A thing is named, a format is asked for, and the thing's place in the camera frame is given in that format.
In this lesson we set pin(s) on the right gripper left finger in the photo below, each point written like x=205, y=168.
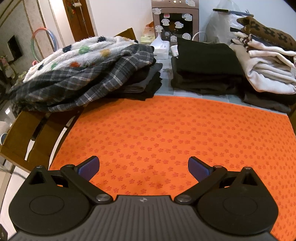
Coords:
x=54, y=202

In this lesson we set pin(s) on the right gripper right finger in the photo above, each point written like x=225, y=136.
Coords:
x=232, y=202

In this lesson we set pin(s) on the white fluffy polka-dot garment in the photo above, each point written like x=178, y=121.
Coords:
x=80, y=54

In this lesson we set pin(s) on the black folded clothes left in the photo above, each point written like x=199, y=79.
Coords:
x=142, y=84

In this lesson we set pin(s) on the wooden chair left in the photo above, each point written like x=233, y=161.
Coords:
x=33, y=135

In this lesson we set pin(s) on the dark grey folded garment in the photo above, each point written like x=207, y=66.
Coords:
x=278, y=102

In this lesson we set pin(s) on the orange patterned table mat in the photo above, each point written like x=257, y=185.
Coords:
x=144, y=146

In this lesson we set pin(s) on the grey plaid shirt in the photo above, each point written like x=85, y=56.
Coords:
x=69, y=88

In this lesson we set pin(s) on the cream folded garment stack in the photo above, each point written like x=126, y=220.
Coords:
x=267, y=68

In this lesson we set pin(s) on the black folded garment centre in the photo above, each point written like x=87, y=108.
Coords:
x=206, y=68

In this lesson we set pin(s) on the colourful hula hoop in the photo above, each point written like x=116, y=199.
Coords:
x=43, y=43

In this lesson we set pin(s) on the brown patterned knit garment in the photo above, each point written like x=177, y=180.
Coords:
x=272, y=36

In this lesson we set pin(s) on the white tissue box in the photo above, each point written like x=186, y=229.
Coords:
x=161, y=48

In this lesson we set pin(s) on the white plastic bag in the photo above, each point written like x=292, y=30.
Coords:
x=219, y=24

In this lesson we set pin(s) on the wooden chair behind table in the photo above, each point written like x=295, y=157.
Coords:
x=128, y=33

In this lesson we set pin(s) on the pink water dispenser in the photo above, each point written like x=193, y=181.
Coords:
x=174, y=19

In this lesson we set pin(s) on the wall television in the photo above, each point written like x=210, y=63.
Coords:
x=14, y=48

